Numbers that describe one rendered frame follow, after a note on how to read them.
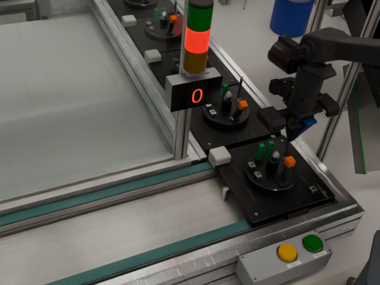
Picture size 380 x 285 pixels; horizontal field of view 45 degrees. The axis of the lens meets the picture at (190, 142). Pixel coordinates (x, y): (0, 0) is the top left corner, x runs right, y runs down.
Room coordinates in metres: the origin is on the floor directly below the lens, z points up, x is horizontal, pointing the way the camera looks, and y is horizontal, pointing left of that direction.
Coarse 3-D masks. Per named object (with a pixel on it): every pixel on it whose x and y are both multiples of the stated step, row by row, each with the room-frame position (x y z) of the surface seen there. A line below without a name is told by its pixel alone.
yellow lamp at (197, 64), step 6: (186, 54) 0.83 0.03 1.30; (192, 54) 0.82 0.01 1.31; (198, 54) 0.83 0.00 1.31; (204, 54) 0.83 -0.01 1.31; (186, 60) 0.83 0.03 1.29; (192, 60) 0.82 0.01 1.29; (198, 60) 0.83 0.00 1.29; (204, 60) 0.83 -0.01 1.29; (186, 66) 0.83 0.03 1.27; (192, 66) 0.82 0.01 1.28; (198, 66) 0.83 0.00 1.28; (204, 66) 0.84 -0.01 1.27; (192, 72) 0.82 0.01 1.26; (198, 72) 0.83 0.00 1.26
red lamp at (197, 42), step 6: (186, 30) 0.84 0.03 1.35; (186, 36) 0.84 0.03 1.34; (192, 36) 0.83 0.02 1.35; (198, 36) 0.82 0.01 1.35; (204, 36) 0.83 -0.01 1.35; (186, 42) 0.84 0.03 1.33; (192, 42) 0.83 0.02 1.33; (198, 42) 0.82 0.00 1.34; (204, 42) 0.83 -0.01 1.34; (186, 48) 0.83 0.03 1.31; (192, 48) 0.83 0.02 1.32; (198, 48) 0.82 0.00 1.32; (204, 48) 0.83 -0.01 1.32
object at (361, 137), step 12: (360, 72) 1.04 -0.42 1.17; (360, 84) 1.02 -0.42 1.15; (360, 96) 1.00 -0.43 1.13; (372, 96) 1.01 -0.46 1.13; (348, 108) 0.97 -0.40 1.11; (360, 108) 0.98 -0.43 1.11; (372, 108) 0.98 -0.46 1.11; (360, 120) 0.92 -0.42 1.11; (372, 120) 0.96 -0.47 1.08; (360, 132) 0.90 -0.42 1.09; (372, 132) 0.94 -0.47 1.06; (360, 144) 0.88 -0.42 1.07; (372, 144) 0.92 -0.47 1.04; (360, 156) 0.86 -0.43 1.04; (372, 156) 0.90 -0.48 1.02; (360, 168) 0.85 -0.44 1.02; (372, 168) 0.87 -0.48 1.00
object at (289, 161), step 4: (284, 156) 0.81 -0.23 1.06; (284, 160) 0.79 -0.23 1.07; (288, 160) 0.78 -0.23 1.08; (292, 160) 0.79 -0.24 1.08; (288, 164) 0.78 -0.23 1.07; (292, 164) 0.78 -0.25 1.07; (284, 168) 0.79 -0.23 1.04; (288, 168) 0.78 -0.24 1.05; (284, 172) 0.78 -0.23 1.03; (288, 172) 0.79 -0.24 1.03; (284, 176) 0.78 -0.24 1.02; (288, 176) 0.79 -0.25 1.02; (280, 180) 0.79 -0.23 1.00; (284, 180) 0.78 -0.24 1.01
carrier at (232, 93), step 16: (240, 80) 1.11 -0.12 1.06; (224, 96) 1.06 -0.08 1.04; (240, 96) 1.16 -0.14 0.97; (192, 112) 1.05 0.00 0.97; (208, 112) 1.04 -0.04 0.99; (224, 112) 1.04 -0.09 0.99; (256, 112) 1.09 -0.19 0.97; (192, 128) 0.98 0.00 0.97; (208, 128) 0.99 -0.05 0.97; (224, 128) 0.99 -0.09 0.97; (240, 128) 1.00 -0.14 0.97; (256, 128) 1.01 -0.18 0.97; (208, 144) 0.92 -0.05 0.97; (224, 144) 0.93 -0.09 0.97; (240, 144) 0.95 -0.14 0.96
